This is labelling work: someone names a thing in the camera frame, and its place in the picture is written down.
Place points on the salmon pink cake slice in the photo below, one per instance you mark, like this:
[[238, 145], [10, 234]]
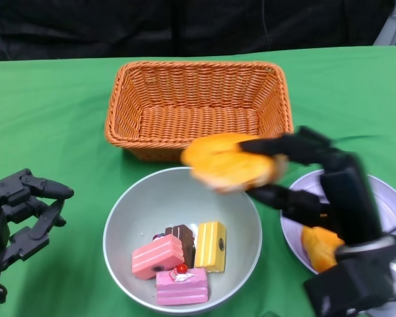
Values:
[[155, 257]]

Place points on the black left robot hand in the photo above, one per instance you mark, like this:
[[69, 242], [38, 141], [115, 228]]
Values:
[[0, 214]]

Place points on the yellow cake slice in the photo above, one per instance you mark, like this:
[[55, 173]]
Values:
[[209, 244]]

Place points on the pink cake with cherry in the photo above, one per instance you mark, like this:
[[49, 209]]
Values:
[[181, 290]]

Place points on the lavender round plate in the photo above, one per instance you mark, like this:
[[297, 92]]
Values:
[[392, 204]]

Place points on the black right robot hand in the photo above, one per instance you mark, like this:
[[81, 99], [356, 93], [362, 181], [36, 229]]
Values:
[[353, 198]]

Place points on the orange bread roll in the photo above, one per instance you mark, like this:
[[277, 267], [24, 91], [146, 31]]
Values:
[[320, 247]]

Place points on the black backdrop curtain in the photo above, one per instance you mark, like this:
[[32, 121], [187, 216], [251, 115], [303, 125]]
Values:
[[151, 26]]

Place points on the grey metal frame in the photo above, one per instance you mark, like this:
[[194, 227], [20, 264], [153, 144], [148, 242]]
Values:
[[392, 23]]

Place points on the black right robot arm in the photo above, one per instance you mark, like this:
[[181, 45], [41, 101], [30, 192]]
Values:
[[356, 284]]

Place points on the orange wicker basket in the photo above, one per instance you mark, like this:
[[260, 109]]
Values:
[[198, 95]]

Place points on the chocolate brown cake slice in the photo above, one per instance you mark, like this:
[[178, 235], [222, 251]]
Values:
[[186, 237]]

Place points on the green tablecloth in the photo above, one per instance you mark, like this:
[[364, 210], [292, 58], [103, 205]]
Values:
[[52, 115]]

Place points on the pale green bowl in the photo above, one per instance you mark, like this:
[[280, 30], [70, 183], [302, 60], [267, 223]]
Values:
[[158, 204]]

